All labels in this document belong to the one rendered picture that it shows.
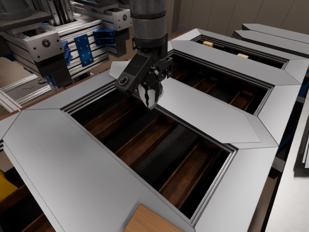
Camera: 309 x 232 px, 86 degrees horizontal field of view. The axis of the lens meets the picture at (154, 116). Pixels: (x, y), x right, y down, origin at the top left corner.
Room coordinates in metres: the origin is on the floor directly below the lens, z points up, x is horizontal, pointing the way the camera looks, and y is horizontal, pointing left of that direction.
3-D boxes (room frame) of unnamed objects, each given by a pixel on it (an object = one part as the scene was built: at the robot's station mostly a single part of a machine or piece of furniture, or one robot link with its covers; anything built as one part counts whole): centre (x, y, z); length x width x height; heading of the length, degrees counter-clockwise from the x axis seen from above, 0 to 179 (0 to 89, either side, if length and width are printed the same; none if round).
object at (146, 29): (0.40, 0.02, 1.14); 0.08 x 0.08 x 0.05
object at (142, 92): (0.41, 0.02, 0.95); 0.06 x 0.03 x 0.09; 145
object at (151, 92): (0.39, -0.01, 0.95); 0.06 x 0.03 x 0.09; 145
